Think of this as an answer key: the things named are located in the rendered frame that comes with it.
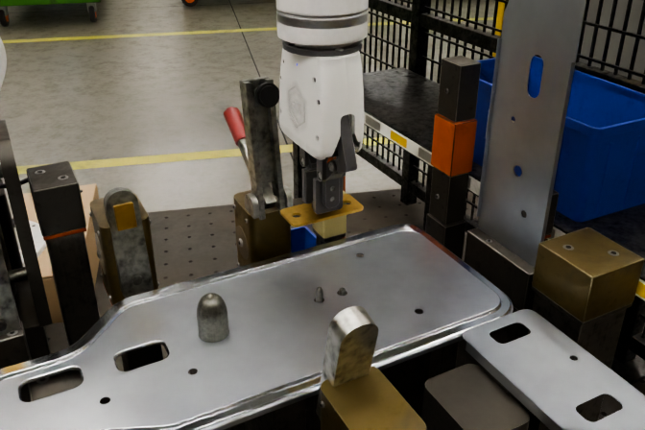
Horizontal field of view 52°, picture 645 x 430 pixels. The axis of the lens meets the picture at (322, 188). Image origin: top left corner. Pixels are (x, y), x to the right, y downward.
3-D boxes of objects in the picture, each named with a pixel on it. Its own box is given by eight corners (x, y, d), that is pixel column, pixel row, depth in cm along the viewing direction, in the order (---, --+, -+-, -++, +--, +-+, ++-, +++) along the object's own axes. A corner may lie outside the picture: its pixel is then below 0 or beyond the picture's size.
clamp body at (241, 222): (259, 426, 98) (248, 217, 82) (236, 384, 106) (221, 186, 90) (299, 411, 101) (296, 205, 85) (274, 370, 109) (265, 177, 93)
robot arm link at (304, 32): (260, 3, 63) (261, 35, 64) (300, 22, 56) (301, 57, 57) (338, -5, 66) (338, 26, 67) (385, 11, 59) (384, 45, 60)
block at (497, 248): (499, 451, 94) (529, 274, 80) (447, 396, 103) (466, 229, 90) (515, 443, 95) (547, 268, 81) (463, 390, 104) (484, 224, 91)
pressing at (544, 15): (535, 271, 81) (585, -16, 66) (474, 228, 90) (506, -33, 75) (538, 270, 81) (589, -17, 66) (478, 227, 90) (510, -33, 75)
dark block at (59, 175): (91, 459, 92) (32, 190, 74) (83, 424, 98) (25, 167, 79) (127, 445, 95) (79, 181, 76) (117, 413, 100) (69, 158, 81)
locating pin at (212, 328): (205, 358, 69) (200, 306, 66) (196, 340, 72) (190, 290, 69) (234, 348, 71) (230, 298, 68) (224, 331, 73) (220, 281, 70)
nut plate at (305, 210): (294, 227, 67) (293, 218, 66) (278, 212, 70) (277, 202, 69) (365, 209, 70) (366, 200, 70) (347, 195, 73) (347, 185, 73)
